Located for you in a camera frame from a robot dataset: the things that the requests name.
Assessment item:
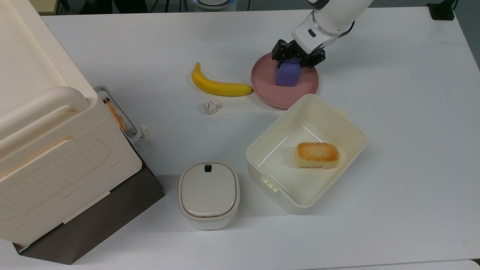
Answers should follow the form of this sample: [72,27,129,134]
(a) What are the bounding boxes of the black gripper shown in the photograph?
[271,39,326,70]

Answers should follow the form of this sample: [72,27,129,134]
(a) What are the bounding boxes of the purple foam cube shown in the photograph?
[275,58,302,87]

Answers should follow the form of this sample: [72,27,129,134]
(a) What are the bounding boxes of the pink round plate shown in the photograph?
[250,52,320,110]

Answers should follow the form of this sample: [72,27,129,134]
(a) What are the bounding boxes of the yellow banana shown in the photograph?
[191,62,255,97]

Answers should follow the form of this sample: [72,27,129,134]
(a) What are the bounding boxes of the toasted bread piece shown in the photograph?
[295,142,340,169]

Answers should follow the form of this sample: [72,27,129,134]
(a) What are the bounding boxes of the cream open plastic bin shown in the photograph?
[246,94,367,215]

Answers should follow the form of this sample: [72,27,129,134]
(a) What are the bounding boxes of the black table clamp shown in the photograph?
[427,1,456,20]

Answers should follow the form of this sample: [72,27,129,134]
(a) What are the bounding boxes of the small beige lidded trash can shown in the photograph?
[178,161,240,230]

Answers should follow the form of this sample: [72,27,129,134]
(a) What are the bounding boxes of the dark wood drawer box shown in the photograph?
[13,135,165,265]

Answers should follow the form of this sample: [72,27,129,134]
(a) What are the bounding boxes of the white metal drawer handle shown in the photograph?
[94,85,142,143]

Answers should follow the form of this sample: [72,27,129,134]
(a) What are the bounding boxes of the orange strap on storage box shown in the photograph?
[103,97,127,132]

